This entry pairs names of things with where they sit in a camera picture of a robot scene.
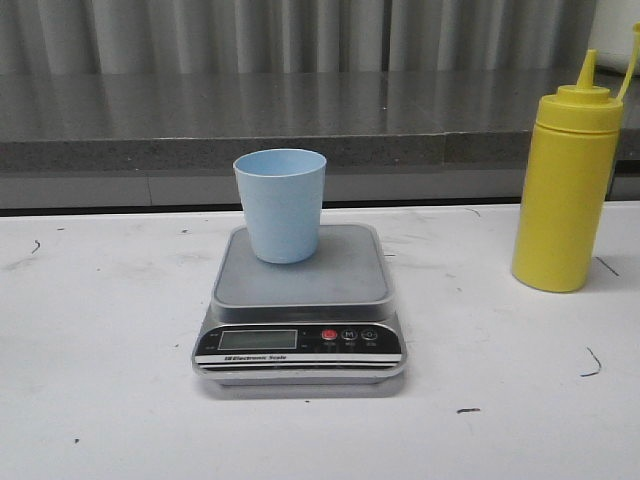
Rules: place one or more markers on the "yellow squeeze bottle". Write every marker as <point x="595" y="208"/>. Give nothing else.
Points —
<point x="570" y="162"/>

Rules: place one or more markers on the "light blue plastic cup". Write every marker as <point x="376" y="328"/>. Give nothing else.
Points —
<point x="281" y="193"/>

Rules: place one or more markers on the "white object in background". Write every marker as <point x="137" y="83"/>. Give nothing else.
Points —
<point x="614" y="53"/>

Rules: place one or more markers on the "silver electronic kitchen scale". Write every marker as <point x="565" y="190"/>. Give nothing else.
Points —
<point x="326" y="325"/>

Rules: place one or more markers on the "grey stone counter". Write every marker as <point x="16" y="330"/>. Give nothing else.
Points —
<point x="149" y="142"/>

